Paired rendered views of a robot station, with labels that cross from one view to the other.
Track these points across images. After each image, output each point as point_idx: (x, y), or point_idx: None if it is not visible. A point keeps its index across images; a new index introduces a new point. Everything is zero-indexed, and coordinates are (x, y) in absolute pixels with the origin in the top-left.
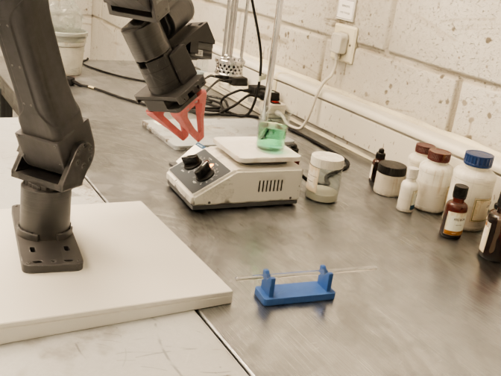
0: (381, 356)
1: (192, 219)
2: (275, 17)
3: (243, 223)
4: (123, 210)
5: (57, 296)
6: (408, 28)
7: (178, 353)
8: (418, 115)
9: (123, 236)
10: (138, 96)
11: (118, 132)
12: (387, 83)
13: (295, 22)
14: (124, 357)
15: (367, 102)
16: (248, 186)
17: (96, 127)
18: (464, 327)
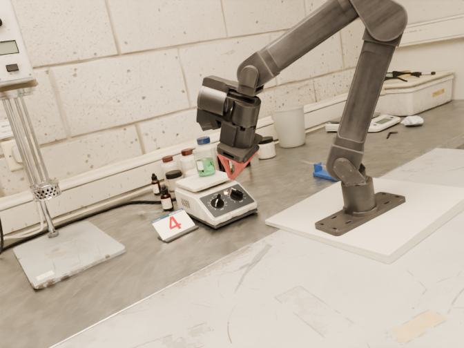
0: None
1: (269, 208)
2: (23, 141)
3: (260, 199)
4: (288, 217)
5: (413, 189)
6: (83, 114)
7: (401, 177)
8: (121, 158)
9: (328, 204)
10: (244, 155)
11: (76, 290)
12: (84, 155)
13: None
14: (419, 181)
15: (73, 177)
16: None
17: (57, 308)
18: (315, 159)
